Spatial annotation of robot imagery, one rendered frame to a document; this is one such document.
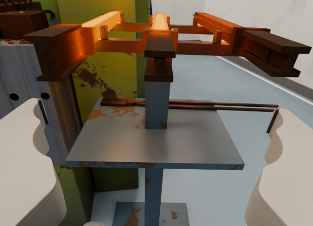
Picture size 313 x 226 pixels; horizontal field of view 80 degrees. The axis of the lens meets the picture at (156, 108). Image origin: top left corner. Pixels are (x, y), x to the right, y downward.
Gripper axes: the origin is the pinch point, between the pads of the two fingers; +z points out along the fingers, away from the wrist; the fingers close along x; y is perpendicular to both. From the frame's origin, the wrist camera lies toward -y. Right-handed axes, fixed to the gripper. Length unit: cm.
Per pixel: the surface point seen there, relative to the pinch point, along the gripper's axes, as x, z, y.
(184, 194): 19, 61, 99
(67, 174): -34, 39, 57
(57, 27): -11.5, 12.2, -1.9
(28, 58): -35, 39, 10
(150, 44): -0.9, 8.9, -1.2
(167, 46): 0.8, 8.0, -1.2
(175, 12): 35, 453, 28
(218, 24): 10.7, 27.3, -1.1
